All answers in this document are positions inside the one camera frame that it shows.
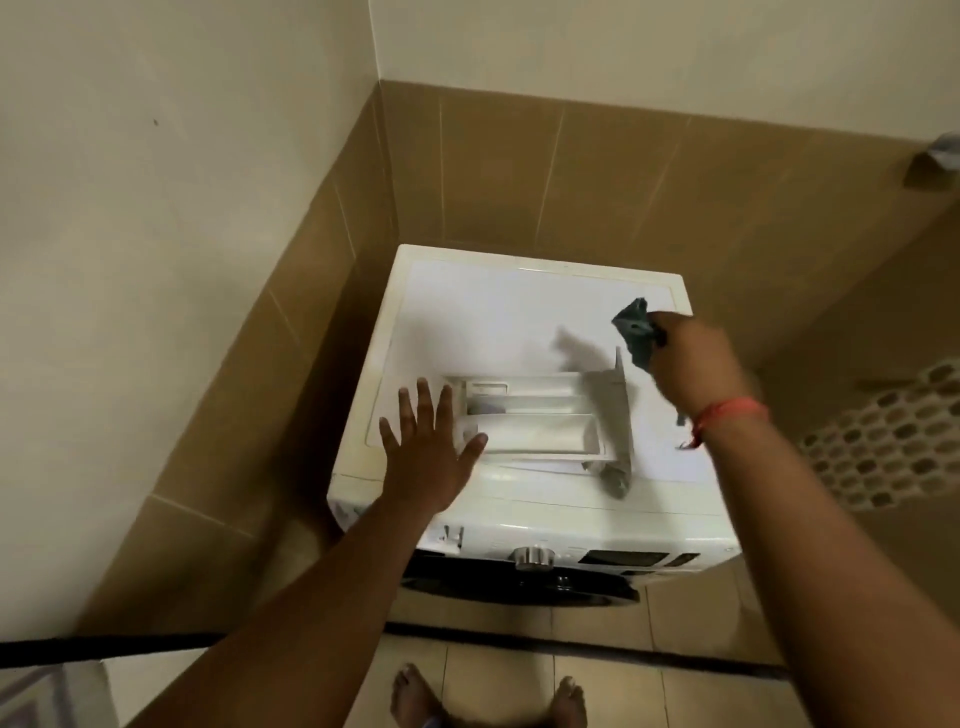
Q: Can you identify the person's right hand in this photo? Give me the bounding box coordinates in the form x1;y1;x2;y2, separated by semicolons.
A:
646;311;766;440

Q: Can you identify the person's right forearm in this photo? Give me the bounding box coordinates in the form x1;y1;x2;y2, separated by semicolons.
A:
701;408;960;728

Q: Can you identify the person's left foot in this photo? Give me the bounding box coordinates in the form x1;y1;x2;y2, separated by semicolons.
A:
391;663;444;728

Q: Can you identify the red thread wristband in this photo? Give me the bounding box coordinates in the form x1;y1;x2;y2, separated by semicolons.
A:
678;395;772;451

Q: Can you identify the person's foot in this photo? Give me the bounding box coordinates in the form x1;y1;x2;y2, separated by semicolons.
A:
549;676;589;728
391;663;444;728

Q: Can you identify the person's right foot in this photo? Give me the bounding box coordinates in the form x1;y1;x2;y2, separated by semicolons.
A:
549;676;589;728

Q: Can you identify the white washing machine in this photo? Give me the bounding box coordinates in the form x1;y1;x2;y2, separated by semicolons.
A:
327;243;744;607

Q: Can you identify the chrome wall hook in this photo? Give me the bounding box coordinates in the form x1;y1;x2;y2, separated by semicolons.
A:
903;132;960;189

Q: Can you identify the person's left forearm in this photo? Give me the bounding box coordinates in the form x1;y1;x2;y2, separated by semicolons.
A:
127;494;451;728

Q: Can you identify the grey blue-striped floor mat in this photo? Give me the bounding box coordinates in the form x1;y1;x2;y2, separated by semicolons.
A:
0;659;114;728

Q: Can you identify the blue cloth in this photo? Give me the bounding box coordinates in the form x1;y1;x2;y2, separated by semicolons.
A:
609;297;670;370

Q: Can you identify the dark door frame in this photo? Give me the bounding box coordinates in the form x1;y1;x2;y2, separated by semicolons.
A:
0;633;226;670

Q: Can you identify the person's left hand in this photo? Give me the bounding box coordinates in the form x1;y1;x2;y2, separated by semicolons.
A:
378;377;490;519

